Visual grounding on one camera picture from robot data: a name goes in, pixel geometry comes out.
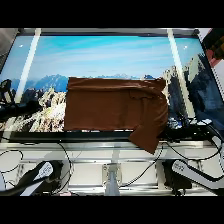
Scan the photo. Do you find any heap of clothes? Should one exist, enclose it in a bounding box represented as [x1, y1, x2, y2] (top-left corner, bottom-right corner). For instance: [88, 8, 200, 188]
[201, 28, 224, 62]

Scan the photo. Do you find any brown garment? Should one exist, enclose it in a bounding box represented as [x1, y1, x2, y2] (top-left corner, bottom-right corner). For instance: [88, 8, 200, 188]
[63, 76, 170, 155]

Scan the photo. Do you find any silver frame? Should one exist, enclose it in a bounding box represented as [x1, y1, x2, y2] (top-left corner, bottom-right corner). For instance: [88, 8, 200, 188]
[0, 139, 224, 197]

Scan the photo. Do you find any black cable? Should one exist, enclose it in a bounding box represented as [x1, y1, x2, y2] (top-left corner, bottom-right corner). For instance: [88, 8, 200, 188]
[119, 143, 165, 188]
[55, 142, 74, 194]
[0, 149, 25, 174]
[165, 141, 224, 162]

